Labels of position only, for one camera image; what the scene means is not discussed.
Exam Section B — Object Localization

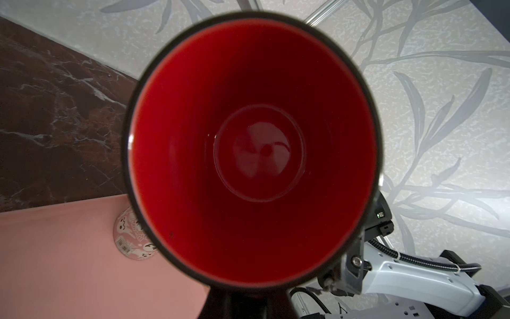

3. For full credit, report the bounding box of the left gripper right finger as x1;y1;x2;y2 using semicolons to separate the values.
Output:
266;290;298;319

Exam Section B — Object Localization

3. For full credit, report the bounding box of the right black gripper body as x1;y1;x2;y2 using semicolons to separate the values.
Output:
317;192;394;296

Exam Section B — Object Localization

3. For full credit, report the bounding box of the pink plastic tray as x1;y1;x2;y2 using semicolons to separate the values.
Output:
1;195;207;318

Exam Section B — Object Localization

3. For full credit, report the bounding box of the red mug black handle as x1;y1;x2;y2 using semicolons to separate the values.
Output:
121;11;384;292

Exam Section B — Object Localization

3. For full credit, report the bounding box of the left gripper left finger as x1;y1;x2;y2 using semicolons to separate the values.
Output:
198;287;232;319

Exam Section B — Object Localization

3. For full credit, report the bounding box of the pink ghost pattern mug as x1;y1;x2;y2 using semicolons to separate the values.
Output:
113;207;158;261

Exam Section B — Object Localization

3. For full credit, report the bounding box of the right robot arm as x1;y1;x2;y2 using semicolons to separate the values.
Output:
289;194;509;318

